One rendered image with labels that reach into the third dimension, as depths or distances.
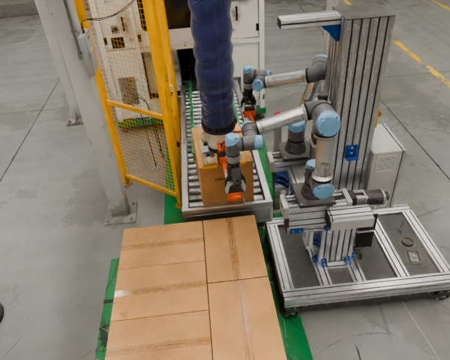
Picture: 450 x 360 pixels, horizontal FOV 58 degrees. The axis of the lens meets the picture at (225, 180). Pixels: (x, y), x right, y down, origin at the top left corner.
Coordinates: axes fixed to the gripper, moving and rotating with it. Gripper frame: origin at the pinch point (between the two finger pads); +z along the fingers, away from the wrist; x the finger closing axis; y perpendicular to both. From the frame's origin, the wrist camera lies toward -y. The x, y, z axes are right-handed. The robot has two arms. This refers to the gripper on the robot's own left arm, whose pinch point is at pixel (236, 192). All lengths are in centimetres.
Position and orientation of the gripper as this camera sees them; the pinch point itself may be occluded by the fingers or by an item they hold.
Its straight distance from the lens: 227.4
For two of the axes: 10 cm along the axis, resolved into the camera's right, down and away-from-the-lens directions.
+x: -9.9, 1.3, -0.7
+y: -1.3, -6.0, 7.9
